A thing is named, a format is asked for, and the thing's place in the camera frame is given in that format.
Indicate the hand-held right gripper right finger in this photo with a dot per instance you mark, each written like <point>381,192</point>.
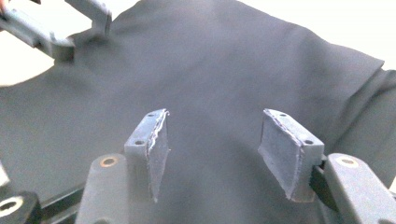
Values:
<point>289,155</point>

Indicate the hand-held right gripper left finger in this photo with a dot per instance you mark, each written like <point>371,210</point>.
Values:
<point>157,140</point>

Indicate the black pants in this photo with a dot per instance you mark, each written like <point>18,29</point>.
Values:
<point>218,71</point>

